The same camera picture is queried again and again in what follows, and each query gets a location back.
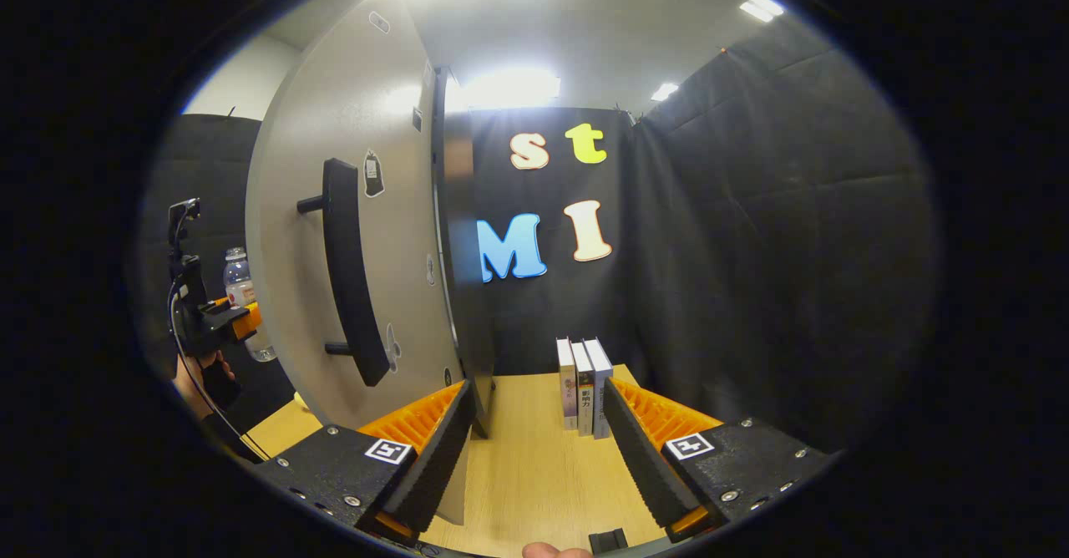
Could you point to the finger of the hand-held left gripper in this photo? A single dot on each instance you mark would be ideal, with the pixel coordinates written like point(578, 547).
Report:
point(230, 317)

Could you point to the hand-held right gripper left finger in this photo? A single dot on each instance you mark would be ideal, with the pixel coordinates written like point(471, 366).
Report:
point(443, 458)

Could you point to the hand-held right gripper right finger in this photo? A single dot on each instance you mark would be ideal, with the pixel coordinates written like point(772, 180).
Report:
point(643, 466)

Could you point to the clear plastic bottle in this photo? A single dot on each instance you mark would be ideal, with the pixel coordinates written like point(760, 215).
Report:
point(238, 278)

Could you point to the beige cabinet door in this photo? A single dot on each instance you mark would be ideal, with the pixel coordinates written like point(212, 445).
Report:
point(292, 291)

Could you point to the grey spine book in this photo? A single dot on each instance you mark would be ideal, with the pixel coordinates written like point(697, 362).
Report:
point(585, 399)

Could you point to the white and blue book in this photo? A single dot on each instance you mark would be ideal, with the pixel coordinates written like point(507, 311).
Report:
point(600, 374)

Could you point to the black backdrop cloth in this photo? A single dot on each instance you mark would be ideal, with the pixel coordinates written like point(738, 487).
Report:
point(752, 249)

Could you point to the ceiling light panel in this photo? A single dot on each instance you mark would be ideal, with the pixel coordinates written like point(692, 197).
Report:
point(509, 88)
point(665, 91)
point(762, 7)

